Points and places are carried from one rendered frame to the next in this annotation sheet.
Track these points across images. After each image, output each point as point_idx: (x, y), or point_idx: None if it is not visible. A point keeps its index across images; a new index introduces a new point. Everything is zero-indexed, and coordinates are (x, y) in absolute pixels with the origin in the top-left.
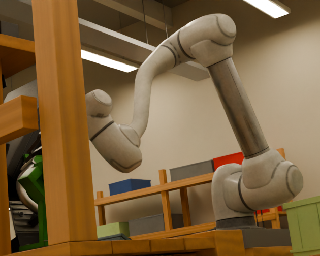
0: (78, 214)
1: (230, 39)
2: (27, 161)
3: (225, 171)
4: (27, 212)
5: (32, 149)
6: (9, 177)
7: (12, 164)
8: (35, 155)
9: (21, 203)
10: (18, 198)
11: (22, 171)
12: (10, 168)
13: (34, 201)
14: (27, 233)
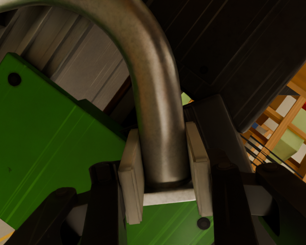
0: None
1: None
2: (209, 153)
3: None
4: (29, 13)
5: (287, 197)
6: (195, 100)
7: (226, 144)
8: (215, 188)
9: (72, 12)
10: (118, 117)
11: (179, 94)
12: (218, 123)
13: (39, 71)
14: None
